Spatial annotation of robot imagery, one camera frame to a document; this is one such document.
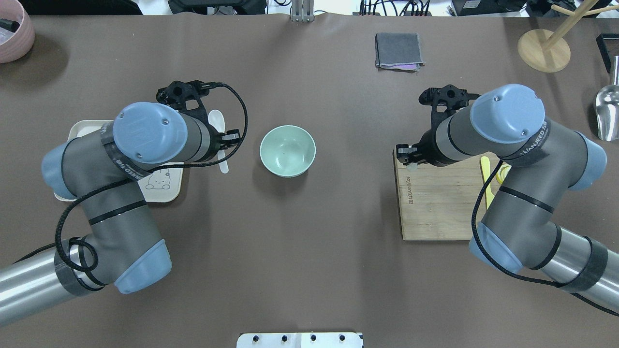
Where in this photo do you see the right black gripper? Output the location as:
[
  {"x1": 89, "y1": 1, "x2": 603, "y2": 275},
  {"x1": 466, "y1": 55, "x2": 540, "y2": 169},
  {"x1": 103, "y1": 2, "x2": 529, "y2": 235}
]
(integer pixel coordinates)
[{"x1": 396, "y1": 85, "x2": 481, "y2": 166}]

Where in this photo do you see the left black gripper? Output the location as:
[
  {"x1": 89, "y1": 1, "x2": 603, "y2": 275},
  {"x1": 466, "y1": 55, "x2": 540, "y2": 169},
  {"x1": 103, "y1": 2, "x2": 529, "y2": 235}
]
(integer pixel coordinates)
[{"x1": 156, "y1": 81, "x2": 241, "y2": 148}]

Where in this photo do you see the white ceramic spoon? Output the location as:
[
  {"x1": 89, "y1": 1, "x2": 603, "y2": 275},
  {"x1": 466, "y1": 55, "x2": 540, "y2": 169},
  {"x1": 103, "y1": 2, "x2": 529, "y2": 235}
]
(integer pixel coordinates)
[{"x1": 207, "y1": 109, "x2": 229, "y2": 174}]

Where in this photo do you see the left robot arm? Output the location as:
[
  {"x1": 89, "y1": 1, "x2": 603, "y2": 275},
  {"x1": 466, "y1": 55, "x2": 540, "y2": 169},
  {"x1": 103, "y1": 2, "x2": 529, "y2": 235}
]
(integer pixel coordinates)
[{"x1": 1, "y1": 81, "x2": 247, "y2": 326}]

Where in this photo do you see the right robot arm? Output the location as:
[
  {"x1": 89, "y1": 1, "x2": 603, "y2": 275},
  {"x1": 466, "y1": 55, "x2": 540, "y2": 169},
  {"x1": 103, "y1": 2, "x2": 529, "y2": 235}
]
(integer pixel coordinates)
[{"x1": 394, "y1": 84, "x2": 619, "y2": 316}]

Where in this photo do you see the mint green bowl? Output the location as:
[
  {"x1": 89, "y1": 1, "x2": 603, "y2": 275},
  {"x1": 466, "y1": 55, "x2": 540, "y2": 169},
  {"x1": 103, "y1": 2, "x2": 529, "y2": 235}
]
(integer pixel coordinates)
[{"x1": 259, "y1": 125, "x2": 317, "y2": 178}]

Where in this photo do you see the pink bowl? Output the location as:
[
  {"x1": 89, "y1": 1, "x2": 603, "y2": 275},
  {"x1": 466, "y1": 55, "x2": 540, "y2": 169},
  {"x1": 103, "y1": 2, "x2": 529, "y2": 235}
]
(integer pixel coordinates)
[{"x1": 0, "y1": 0, "x2": 35, "y2": 64}]

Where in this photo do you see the wooden cutting board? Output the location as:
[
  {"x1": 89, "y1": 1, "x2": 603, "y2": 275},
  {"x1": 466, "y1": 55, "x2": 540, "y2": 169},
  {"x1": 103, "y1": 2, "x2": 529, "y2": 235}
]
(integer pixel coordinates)
[{"x1": 392, "y1": 154, "x2": 483, "y2": 241}]

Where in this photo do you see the yellow plastic knife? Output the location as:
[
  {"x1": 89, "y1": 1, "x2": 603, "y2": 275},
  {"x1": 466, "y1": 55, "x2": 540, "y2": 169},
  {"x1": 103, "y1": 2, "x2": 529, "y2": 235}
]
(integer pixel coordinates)
[{"x1": 480, "y1": 156, "x2": 494, "y2": 210}]

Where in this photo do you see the white rabbit tray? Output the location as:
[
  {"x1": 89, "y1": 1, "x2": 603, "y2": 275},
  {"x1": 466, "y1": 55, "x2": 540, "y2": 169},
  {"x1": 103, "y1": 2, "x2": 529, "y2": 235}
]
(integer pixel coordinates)
[{"x1": 68, "y1": 120, "x2": 184, "y2": 203}]

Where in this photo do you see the lower lemon slice stack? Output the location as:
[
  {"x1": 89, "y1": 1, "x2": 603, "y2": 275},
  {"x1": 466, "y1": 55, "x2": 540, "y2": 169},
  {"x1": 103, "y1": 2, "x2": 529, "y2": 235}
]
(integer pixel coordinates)
[{"x1": 495, "y1": 163, "x2": 511, "y2": 185}]

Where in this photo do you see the grey folded cloth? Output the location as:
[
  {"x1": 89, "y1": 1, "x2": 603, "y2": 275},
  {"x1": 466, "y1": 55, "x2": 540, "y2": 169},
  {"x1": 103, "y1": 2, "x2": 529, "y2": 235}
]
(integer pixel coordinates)
[{"x1": 374, "y1": 32, "x2": 426, "y2": 72}]

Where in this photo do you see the wooden mug tree stand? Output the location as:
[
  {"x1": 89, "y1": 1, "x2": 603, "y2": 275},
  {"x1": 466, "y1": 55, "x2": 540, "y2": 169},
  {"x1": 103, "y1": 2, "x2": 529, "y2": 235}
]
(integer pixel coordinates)
[{"x1": 517, "y1": 0, "x2": 619, "y2": 73}]

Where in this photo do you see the metal scoop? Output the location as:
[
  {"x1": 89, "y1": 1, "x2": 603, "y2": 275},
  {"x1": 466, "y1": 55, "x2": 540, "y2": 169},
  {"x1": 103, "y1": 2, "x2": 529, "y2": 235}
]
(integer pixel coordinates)
[{"x1": 595, "y1": 56, "x2": 619, "y2": 142}]

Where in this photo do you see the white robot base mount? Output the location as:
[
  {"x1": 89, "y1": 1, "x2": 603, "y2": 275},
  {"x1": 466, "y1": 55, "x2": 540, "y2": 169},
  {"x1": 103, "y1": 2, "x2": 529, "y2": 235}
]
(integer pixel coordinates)
[{"x1": 236, "y1": 331, "x2": 364, "y2": 348}]

